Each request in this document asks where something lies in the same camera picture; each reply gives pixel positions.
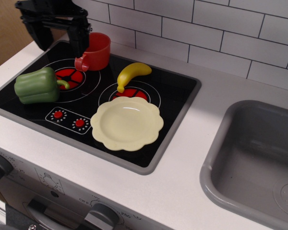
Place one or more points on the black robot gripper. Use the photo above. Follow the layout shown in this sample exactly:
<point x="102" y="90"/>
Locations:
<point x="41" y="15"/>

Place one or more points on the red plastic cup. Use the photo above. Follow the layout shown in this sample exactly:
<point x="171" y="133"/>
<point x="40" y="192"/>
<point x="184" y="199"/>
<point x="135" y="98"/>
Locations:
<point x="96" y="56"/>

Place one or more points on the cream scalloped plate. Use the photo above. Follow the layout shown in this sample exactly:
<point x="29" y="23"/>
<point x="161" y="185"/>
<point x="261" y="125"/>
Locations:
<point x="126" y="123"/>

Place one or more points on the wooden side panel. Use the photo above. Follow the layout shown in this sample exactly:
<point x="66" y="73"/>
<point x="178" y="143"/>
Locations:
<point x="13" y="33"/>

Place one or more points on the green toy bell pepper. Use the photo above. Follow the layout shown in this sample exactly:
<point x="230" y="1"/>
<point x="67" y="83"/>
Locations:
<point x="41" y="86"/>

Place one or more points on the black toy stovetop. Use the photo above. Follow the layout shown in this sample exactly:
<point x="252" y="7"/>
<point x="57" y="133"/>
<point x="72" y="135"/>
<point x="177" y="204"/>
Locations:
<point x="68" y="119"/>

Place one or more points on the yellow toy banana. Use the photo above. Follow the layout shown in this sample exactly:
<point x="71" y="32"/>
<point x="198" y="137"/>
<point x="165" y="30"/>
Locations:
<point x="131" y="71"/>

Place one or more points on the grey right oven knob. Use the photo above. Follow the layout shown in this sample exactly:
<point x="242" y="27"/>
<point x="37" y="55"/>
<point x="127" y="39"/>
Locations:
<point x="101" y="217"/>

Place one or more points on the grey toy sink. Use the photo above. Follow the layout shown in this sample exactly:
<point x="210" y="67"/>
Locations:
<point x="246" y="168"/>

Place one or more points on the grey oven door handle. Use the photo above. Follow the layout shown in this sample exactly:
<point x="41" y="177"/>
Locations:
<point x="54" y="217"/>

